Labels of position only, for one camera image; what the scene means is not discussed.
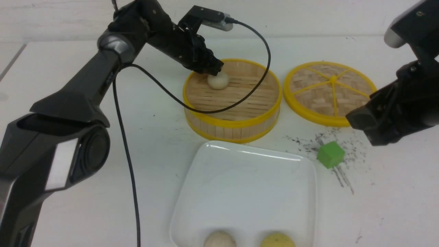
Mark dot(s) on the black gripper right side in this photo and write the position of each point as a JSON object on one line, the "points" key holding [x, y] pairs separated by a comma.
{"points": [[406, 106]]}

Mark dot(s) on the yellow steamed bun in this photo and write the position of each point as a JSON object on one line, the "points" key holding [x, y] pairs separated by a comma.
{"points": [[277, 239]]}

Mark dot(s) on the white steamed bun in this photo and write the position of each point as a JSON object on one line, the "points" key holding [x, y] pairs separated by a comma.
{"points": [[219, 81], [220, 239]]}

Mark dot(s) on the yellow rimmed bamboo steamer lid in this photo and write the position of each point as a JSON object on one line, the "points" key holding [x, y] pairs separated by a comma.
{"points": [[324, 92]]}

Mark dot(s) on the wrist camera right side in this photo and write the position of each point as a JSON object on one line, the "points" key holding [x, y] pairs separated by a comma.
{"points": [[417, 27]]}

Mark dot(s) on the white square plate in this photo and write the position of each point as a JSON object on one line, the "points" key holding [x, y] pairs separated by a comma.
{"points": [[247, 192]]}

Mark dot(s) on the white steamed bun front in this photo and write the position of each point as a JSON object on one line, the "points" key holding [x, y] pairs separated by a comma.
{"points": [[220, 239]]}

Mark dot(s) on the green cube block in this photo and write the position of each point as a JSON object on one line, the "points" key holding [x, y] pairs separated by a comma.
{"points": [[331, 155]]}

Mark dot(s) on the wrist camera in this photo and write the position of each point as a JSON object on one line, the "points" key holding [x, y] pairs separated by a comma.
{"points": [[417, 27], [198, 16]]}

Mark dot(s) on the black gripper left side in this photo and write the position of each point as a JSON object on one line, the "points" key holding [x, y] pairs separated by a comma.
{"points": [[184, 47]]}

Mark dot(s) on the black robot arm left side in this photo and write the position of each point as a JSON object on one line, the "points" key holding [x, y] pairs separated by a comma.
{"points": [[64, 139]]}

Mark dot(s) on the wrist camera left side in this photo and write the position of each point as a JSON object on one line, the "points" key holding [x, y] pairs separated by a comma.
{"points": [[198, 16]]}

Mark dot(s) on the yellow rimmed bamboo steamer basket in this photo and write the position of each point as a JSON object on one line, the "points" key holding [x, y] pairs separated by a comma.
{"points": [[248, 121]]}

